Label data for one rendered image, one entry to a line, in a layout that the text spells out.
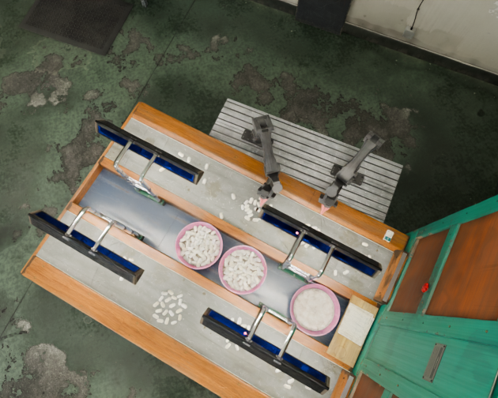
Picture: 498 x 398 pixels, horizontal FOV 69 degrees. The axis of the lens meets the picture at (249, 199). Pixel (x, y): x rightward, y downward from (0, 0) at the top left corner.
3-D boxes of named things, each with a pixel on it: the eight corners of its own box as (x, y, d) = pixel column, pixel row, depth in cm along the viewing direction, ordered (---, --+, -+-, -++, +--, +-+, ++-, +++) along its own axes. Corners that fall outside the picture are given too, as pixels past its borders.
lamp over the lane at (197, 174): (104, 120, 194) (99, 114, 188) (205, 172, 186) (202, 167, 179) (96, 133, 193) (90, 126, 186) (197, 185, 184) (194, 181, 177)
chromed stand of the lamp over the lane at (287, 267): (292, 239, 213) (301, 224, 170) (322, 255, 210) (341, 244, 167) (277, 268, 209) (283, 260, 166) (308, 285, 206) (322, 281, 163)
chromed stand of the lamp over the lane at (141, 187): (152, 165, 226) (129, 134, 183) (179, 180, 223) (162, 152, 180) (136, 191, 222) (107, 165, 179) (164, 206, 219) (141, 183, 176)
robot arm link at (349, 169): (348, 185, 183) (388, 137, 181) (333, 174, 185) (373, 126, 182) (346, 186, 195) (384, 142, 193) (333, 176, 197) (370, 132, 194)
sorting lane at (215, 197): (132, 118, 230) (130, 117, 228) (399, 256, 205) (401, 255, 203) (105, 158, 223) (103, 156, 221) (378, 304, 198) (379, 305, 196)
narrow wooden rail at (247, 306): (79, 205, 222) (70, 200, 211) (350, 359, 197) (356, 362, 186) (73, 213, 221) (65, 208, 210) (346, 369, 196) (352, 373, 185)
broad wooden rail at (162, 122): (149, 114, 246) (140, 100, 228) (398, 241, 221) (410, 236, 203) (139, 129, 244) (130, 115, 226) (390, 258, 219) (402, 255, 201)
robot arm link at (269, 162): (281, 173, 197) (272, 118, 183) (265, 176, 196) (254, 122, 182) (276, 165, 208) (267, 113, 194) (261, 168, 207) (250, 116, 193)
